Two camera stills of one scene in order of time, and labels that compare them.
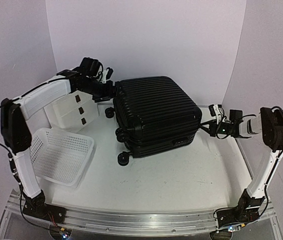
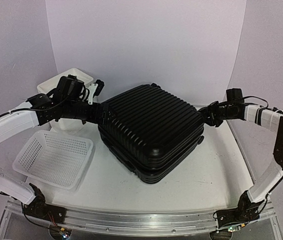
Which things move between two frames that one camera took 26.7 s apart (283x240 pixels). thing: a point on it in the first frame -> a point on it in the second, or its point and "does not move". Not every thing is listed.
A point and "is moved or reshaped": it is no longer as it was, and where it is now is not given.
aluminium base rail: (154, 221) does not move
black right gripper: (212, 130) -> (211, 109)
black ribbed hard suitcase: (155, 116) is moved or reshaped
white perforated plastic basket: (60, 157) does not move
